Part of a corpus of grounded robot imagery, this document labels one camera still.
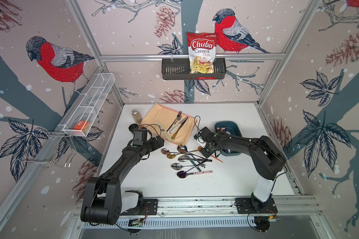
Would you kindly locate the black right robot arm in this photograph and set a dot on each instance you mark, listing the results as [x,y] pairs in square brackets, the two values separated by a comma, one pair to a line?
[265,155]

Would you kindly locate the red Chuba chips bag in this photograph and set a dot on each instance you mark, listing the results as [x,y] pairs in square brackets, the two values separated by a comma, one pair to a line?
[201,52]

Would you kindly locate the silver fork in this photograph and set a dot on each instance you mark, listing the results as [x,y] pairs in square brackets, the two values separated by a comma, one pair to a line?
[177,119]

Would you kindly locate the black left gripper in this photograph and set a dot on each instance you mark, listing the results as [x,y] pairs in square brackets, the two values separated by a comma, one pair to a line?
[155,144]

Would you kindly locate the clear wire wall shelf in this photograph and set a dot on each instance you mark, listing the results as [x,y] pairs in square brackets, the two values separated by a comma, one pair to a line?
[91,104]

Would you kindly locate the teal plastic storage box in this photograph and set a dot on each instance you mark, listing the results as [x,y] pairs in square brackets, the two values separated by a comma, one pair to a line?
[232,129]

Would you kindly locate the brown spice jar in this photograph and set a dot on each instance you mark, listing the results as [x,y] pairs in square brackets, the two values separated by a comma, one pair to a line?
[136,116]

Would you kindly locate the peach cloth napkin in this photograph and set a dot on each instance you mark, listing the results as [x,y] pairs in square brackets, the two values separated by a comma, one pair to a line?
[166,116]

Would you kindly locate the blue spoon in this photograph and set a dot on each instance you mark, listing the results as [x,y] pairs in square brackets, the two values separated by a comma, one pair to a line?
[183,149]

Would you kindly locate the black round lid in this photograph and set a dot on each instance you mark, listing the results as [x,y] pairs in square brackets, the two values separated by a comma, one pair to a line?
[132,127]

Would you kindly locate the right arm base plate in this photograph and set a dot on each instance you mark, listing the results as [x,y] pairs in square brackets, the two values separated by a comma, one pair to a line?
[251,205]

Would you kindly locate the silver spoon black handle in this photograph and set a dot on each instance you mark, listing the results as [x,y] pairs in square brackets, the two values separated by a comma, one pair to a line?
[184,158]

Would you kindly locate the orange handled spoon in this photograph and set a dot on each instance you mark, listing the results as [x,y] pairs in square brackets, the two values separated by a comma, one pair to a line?
[199,148]

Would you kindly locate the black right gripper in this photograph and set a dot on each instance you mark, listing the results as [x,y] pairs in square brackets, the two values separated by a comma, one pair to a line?
[206,155]

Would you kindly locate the wire hook rack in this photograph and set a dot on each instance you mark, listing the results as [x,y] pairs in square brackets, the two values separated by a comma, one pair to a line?
[59,150]

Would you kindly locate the gold spoon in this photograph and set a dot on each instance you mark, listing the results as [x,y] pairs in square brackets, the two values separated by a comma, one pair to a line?
[173,155]

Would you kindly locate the gold cream handled knife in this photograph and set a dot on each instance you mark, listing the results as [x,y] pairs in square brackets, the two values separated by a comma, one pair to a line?
[166,135]

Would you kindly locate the black wall basket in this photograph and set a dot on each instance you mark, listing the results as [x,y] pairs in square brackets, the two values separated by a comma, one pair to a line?
[179,69]

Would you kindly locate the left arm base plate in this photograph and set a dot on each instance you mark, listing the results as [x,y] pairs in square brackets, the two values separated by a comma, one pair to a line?
[147,207]

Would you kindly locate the small red box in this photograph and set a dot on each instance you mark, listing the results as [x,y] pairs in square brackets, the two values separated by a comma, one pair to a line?
[81,125]

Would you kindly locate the purple spoon pink handle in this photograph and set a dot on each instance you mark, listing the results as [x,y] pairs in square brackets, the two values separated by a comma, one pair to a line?
[184,174]

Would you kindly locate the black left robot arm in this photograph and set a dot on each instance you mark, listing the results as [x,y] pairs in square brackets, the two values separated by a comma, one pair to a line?
[103,201]

